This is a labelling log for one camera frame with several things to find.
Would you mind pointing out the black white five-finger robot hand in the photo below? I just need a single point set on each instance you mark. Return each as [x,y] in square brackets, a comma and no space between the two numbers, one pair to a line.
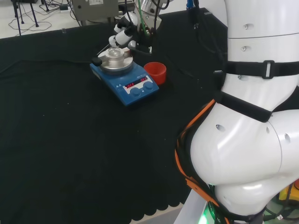
[144,39]

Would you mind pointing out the clear round-bottom glass flask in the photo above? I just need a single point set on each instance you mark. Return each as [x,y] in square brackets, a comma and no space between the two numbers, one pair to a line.
[115,52]

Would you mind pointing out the blue heater with steel plate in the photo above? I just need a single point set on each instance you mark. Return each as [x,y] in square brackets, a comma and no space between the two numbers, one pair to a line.
[130,81]

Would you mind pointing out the thin metal probe rod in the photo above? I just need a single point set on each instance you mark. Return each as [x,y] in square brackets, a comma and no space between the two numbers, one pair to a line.
[102,49]

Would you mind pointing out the grey metal box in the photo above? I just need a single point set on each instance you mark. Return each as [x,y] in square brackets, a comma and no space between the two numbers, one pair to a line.
[93,9]

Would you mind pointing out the black bench cloth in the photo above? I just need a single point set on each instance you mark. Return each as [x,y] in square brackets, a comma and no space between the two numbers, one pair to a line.
[81,140]

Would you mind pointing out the black tripod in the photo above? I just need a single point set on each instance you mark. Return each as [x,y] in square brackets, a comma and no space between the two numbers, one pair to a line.
[19,14]

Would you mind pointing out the yellow stop button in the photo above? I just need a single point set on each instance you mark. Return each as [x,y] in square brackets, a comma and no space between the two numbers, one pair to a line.
[289,193]

